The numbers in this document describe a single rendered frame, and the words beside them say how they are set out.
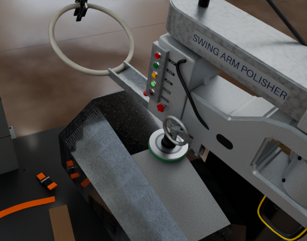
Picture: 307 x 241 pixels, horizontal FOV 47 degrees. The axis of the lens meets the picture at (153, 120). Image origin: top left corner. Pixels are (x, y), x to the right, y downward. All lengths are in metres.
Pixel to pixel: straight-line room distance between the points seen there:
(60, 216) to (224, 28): 1.68
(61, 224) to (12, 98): 1.41
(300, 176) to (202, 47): 0.57
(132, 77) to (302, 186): 1.05
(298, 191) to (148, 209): 0.75
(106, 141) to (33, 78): 1.72
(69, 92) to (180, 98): 2.04
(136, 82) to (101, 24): 2.47
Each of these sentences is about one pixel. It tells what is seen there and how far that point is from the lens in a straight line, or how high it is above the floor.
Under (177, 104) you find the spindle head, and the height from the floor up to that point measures 1.27.
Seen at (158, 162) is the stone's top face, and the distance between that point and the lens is 1.88.
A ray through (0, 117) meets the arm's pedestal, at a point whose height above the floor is 0.59.
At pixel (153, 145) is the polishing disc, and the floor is 0.86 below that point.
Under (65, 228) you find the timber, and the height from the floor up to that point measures 0.14.
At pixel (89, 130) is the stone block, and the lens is 2.11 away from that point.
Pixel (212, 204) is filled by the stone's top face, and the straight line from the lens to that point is 1.80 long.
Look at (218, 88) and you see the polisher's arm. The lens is 1.49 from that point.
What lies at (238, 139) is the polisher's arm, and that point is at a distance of 1.39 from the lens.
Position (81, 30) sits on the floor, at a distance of 4.22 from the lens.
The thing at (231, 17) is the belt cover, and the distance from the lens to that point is 1.35.
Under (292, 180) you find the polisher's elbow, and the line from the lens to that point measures 1.38.
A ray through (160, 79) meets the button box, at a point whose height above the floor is 1.35.
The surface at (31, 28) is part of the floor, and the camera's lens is 4.26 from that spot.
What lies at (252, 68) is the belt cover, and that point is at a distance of 1.19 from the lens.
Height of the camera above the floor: 2.30
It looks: 46 degrees down
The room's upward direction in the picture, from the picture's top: 10 degrees clockwise
